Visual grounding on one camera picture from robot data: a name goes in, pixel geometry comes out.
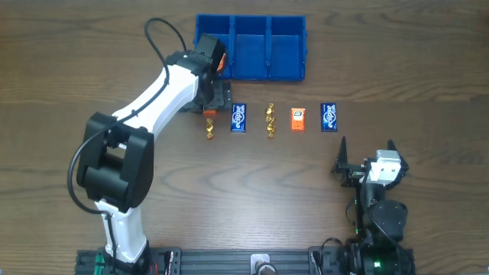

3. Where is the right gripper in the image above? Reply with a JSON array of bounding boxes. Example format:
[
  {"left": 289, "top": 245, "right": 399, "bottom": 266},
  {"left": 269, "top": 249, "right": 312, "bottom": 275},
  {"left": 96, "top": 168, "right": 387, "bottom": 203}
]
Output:
[{"left": 331, "top": 136, "right": 410, "bottom": 191}]

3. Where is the blue candy pack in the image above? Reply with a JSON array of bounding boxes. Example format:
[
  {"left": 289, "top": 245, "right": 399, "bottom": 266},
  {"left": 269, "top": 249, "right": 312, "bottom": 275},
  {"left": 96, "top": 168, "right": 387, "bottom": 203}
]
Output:
[
  {"left": 230, "top": 102, "right": 248, "bottom": 134},
  {"left": 320, "top": 102, "right": 338, "bottom": 133}
]

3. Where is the blue tray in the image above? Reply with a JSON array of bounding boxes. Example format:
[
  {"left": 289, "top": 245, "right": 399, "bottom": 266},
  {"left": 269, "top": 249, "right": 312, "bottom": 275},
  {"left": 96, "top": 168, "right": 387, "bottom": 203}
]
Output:
[{"left": 193, "top": 14, "right": 308, "bottom": 83}]

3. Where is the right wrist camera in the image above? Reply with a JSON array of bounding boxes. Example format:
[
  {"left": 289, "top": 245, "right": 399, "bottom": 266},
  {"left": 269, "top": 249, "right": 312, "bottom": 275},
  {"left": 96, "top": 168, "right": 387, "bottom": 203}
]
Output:
[{"left": 366, "top": 149, "right": 402, "bottom": 184}]

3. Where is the black cable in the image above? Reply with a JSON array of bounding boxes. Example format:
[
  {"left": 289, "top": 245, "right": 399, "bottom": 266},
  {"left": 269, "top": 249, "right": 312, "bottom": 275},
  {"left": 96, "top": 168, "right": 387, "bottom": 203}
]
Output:
[
  {"left": 67, "top": 17, "right": 189, "bottom": 215},
  {"left": 345, "top": 196, "right": 362, "bottom": 232}
]

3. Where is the mounting rail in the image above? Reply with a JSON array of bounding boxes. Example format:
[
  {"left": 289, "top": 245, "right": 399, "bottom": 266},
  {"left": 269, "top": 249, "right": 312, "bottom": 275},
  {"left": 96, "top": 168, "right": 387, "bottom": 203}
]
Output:
[{"left": 76, "top": 247, "right": 416, "bottom": 275}]

